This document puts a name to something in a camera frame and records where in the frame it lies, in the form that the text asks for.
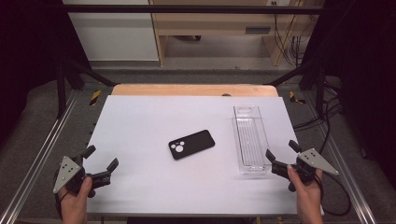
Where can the black metal stand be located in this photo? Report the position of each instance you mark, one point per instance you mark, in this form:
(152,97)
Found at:
(319,87)
(61,90)

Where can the person's right hand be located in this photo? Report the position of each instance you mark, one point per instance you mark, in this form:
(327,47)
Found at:
(309,202)

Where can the white cabinet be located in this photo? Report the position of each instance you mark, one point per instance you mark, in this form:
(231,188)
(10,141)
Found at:
(115,34)

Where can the aluminium rail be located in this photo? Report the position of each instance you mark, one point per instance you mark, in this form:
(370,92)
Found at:
(348,174)
(37,155)

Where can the white board sheet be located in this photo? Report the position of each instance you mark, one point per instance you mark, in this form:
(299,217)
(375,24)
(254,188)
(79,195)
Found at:
(140,124)

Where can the light wooden desk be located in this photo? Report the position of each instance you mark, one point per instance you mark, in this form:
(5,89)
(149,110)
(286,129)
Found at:
(218,21)

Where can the clear plastic box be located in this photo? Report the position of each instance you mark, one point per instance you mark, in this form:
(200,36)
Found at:
(251,140)

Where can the wooden table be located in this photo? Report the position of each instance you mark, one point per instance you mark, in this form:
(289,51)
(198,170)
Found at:
(186,89)

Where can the black curtain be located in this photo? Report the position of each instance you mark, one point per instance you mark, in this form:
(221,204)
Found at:
(364,77)
(28,46)

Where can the black horizontal frame bar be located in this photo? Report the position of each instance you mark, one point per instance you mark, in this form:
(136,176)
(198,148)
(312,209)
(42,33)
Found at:
(186,8)

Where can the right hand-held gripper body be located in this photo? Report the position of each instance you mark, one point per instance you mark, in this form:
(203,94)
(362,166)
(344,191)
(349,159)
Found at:
(313,160)

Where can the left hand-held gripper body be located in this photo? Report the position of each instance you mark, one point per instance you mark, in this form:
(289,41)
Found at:
(67,171)

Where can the person's left hand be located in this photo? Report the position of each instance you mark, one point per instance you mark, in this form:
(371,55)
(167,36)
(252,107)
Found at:
(74,207)

